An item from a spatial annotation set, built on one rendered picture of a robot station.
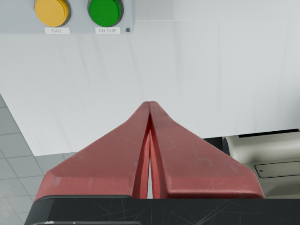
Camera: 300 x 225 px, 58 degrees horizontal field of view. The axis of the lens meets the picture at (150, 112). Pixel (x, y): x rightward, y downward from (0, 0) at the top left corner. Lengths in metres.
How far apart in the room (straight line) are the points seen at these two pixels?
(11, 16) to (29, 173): 1.81
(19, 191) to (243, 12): 2.12
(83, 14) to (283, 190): 0.60
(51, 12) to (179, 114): 0.33
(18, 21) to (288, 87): 0.49
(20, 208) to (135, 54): 2.15
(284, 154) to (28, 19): 0.67
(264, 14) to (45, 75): 0.41
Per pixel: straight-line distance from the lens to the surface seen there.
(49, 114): 0.62
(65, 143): 0.66
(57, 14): 0.39
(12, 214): 2.63
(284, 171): 0.78
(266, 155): 0.79
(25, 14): 0.42
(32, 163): 2.09
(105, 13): 0.38
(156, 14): 0.49
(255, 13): 0.52
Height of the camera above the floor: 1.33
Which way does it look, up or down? 55 degrees down
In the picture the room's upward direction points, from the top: 179 degrees counter-clockwise
